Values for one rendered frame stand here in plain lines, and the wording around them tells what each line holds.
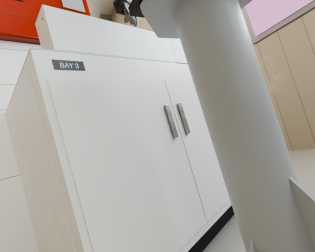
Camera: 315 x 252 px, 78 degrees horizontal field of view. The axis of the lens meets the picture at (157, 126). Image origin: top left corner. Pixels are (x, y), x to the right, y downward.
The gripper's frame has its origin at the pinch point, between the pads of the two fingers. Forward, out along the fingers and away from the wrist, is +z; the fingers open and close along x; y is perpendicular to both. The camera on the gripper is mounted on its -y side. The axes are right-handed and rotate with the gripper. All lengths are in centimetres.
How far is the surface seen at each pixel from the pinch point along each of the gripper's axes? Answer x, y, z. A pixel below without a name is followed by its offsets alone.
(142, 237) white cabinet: 29, -4, 79
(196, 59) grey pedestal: 20, -34, 37
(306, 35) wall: -151, -42, 6
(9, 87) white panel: 41, 58, 6
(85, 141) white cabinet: 39, -4, 47
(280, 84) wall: -157, -12, 37
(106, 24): 19.8, -4.1, 7.8
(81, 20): 29.1, -4.1, 8.6
